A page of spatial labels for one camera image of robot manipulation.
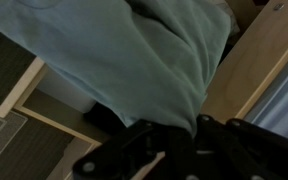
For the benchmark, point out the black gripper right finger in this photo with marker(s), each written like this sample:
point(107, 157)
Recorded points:
point(247, 152)

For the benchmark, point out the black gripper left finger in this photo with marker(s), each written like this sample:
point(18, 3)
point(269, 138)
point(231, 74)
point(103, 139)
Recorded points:
point(124, 155)

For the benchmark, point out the grey green clothing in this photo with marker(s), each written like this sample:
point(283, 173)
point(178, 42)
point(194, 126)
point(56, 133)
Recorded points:
point(143, 59)

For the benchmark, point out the dark navy clothing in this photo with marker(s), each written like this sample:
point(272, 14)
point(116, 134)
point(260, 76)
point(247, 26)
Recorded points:
point(105, 119)

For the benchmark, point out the open light wood drawer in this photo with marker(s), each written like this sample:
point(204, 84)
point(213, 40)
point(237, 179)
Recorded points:
point(27, 99)

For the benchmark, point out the blue striped mattress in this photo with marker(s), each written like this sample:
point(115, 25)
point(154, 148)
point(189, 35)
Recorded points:
point(271, 110)

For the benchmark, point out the light wood bed frame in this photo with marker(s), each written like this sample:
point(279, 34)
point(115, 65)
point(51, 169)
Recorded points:
point(242, 75)

